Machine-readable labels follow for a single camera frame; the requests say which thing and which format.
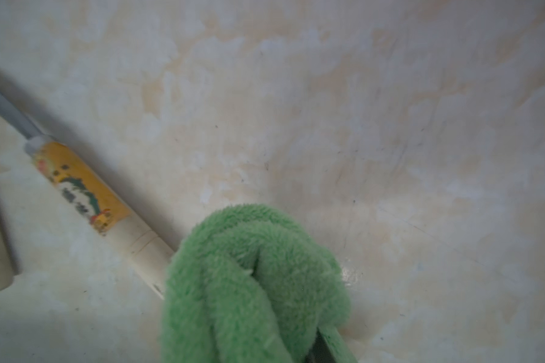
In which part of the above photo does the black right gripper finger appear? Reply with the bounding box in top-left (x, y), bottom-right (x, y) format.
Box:
top-left (305, 329), bottom-right (339, 363)

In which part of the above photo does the green fluffy rag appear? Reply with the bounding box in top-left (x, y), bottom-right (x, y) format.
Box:
top-left (160, 204), bottom-right (355, 362)

